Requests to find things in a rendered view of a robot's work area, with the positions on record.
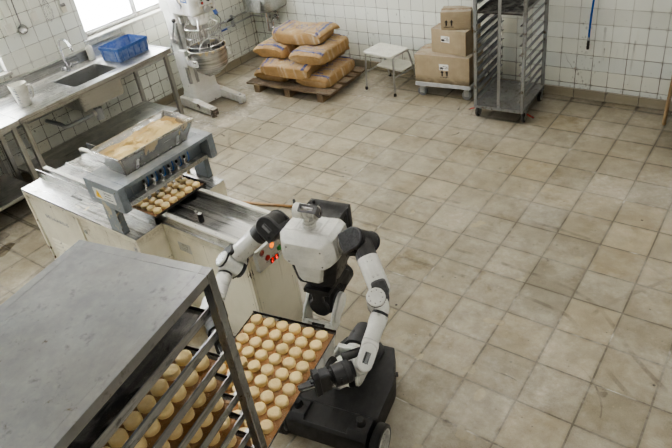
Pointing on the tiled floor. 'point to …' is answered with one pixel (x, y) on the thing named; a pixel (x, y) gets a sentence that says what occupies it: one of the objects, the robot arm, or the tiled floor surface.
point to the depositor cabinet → (45, 215)
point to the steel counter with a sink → (77, 80)
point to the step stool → (389, 60)
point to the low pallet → (306, 86)
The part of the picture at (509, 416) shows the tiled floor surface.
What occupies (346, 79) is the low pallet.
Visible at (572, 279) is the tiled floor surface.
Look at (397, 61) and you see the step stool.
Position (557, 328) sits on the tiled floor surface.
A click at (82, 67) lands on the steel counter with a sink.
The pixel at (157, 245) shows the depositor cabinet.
